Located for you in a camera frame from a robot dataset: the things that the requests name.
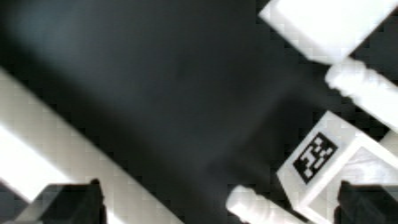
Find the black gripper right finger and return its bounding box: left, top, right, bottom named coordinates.
left=334, top=181, right=398, bottom=224

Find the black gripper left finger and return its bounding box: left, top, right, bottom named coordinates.
left=15, top=179, right=109, bottom=224

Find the white chair seat part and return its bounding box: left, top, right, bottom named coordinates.
left=278, top=111, right=398, bottom=224

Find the white chair leg with tag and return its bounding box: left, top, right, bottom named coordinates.
left=226, top=185, right=306, bottom=224

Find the white chair leg block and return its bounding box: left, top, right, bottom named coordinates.
left=325, top=58, right=398, bottom=133

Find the white U-shaped boundary frame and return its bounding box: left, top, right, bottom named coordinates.
left=0, top=69, right=183, bottom=224

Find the white chair back frame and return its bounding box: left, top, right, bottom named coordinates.
left=260, top=0, right=398, bottom=64

